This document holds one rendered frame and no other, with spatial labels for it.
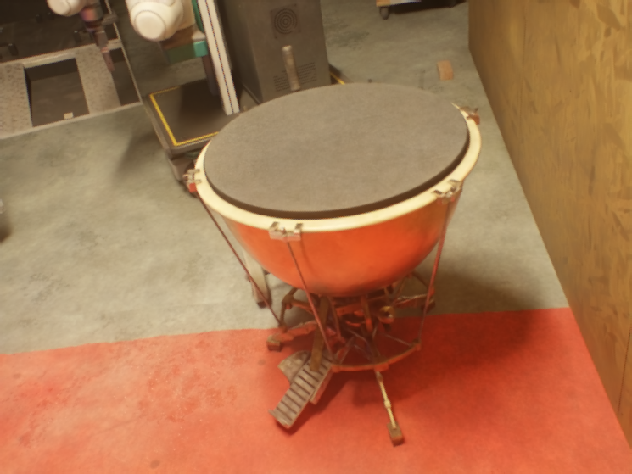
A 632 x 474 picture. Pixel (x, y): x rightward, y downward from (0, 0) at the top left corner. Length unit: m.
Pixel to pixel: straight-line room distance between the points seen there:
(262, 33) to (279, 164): 1.39
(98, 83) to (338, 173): 3.21
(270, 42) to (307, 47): 0.17
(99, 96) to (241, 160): 2.87
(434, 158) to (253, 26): 1.53
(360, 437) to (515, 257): 0.94
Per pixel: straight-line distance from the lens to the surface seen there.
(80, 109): 4.42
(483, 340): 2.20
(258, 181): 1.53
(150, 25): 2.54
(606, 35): 1.79
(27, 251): 3.17
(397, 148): 1.58
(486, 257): 2.51
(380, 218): 1.38
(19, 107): 4.56
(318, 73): 3.05
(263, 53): 2.93
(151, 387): 2.27
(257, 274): 2.30
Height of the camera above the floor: 1.56
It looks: 35 degrees down
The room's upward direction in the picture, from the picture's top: 10 degrees counter-clockwise
